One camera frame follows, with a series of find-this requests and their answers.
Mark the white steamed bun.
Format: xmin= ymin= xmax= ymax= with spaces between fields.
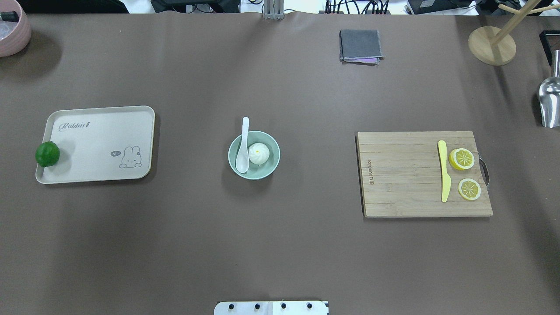
xmin=248 ymin=142 xmax=270 ymax=165

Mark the white ceramic spoon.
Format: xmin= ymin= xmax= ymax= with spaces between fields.
xmin=235 ymin=116 xmax=250 ymax=174

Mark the mint green bowl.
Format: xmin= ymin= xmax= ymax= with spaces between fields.
xmin=228 ymin=131 xmax=280 ymax=181

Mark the pink bowl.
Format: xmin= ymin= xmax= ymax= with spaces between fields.
xmin=0 ymin=0 xmax=32 ymax=57

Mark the grey folded cloth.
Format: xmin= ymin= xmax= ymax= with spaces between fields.
xmin=339 ymin=29 xmax=385 ymax=65

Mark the bamboo cutting board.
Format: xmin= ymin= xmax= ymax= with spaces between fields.
xmin=356 ymin=131 xmax=493 ymax=218

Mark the yellow plastic knife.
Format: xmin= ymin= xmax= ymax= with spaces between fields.
xmin=437 ymin=140 xmax=451 ymax=202

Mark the beige serving tray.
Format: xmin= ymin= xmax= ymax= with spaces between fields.
xmin=35 ymin=105 xmax=155 ymax=184

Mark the lemon slice lower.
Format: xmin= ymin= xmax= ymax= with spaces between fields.
xmin=448 ymin=148 xmax=475 ymax=170

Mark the lemon slice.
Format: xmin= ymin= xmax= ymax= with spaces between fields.
xmin=448 ymin=148 xmax=475 ymax=170
xmin=458 ymin=178 xmax=482 ymax=201

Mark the lemon slice upper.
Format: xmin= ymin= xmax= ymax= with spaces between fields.
xmin=458 ymin=178 xmax=482 ymax=201

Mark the green lime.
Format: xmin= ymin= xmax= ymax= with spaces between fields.
xmin=35 ymin=141 xmax=60 ymax=168

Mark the wooden mug tree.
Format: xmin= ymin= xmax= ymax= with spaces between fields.
xmin=468 ymin=0 xmax=560 ymax=66

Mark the metal scoop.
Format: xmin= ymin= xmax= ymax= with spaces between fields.
xmin=539 ymin=50 xmax=560 ymax=128

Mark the aluminium frame post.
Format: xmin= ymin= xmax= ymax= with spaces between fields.
xmin=262 ymin=0 xmax=285 ymax=20

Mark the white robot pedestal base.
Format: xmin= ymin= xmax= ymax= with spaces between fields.
xmin=214 ymin=301 xmax=329 ymax=315

